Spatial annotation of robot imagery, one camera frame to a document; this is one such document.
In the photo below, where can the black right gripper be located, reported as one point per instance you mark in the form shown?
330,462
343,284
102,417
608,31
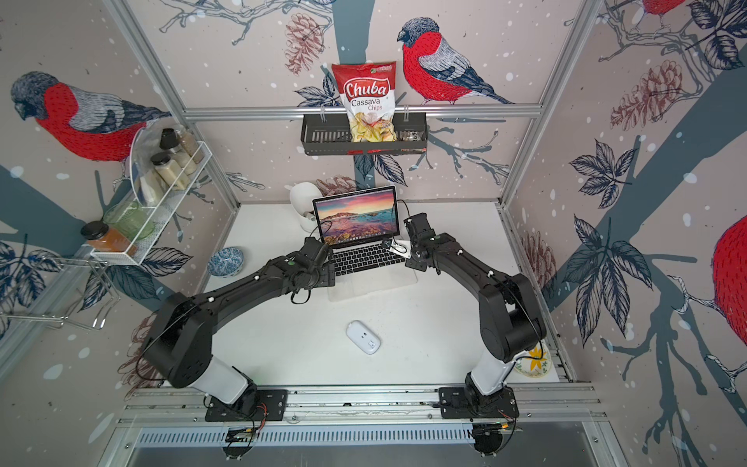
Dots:
413,265

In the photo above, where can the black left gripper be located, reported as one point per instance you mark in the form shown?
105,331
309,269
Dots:
329,274

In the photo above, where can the silver laptop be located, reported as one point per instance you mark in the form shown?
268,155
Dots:
363,231

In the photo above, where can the white wireless mouse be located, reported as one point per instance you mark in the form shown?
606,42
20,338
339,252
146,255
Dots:
363,337

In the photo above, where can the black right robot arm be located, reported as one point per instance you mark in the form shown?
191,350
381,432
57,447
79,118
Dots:
510,318

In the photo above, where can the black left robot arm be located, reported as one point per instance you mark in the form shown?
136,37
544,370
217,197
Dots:
179,343

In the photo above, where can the blue patterned ceramic bowl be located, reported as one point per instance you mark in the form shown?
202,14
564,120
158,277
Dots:
226,262

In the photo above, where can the floral yellow small dish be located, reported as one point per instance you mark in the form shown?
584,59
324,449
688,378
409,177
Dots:
536,364

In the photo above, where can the black lid spice bottle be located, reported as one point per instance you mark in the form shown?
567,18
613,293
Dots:
170,171
171,144

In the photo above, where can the red cassava chips bag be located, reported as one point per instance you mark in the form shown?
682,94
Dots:
367,92

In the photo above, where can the green glass jar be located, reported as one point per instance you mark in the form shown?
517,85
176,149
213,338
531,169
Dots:
130,219

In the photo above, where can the orange sauce jar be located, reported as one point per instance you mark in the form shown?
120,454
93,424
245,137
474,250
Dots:
105,238

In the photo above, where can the black wire wall basket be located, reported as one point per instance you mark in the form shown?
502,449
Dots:
335,135

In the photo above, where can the white wire spice shelf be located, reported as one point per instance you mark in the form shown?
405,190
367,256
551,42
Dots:
150,190

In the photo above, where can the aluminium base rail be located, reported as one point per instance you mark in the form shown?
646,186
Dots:
353,404

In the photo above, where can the chrome wire wall rack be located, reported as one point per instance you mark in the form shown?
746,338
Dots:
81,296

